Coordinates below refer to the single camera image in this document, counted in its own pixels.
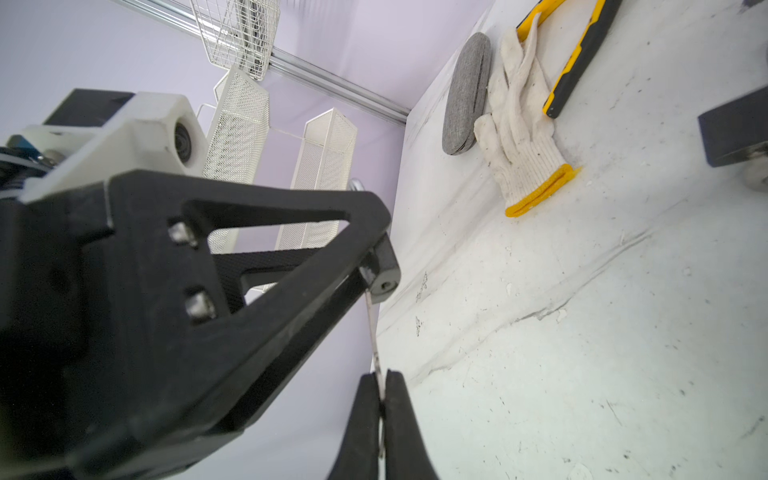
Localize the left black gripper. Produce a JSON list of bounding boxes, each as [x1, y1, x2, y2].
[[1, 191, 114, 479]]

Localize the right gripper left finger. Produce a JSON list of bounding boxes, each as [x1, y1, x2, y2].
[[327, 373, 381, 480]]

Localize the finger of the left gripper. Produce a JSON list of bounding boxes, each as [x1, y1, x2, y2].
[[65, 170, 357, 479]]

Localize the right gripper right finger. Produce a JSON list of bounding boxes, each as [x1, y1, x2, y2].
[[383, 370, 438, 480]]

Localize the silver key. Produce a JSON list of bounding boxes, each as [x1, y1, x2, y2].
[[365, 290, 385, 401]]

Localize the black padlock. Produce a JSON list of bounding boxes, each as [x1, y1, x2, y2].
[[698, 86, 767, 193], [332, 190, 401, 305]]

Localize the white two-tier mesh shelf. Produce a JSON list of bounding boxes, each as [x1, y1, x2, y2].
[[197, 65, 359, 301]]

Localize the white work glove yellow cuff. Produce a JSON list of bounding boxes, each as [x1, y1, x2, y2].
[[474, 16, 579, 218]]

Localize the grey oval sharpening stone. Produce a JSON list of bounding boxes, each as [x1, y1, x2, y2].
[[442, 32, 492, 156]]

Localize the yellow black pliers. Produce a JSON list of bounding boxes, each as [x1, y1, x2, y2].
[[516, 0, 622, 119]]

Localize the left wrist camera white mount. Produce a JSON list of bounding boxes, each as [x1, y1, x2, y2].
[[1, 89, 208, 203]]

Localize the white wire basket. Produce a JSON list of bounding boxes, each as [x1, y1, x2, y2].
[[190, 0, 281, 82]]

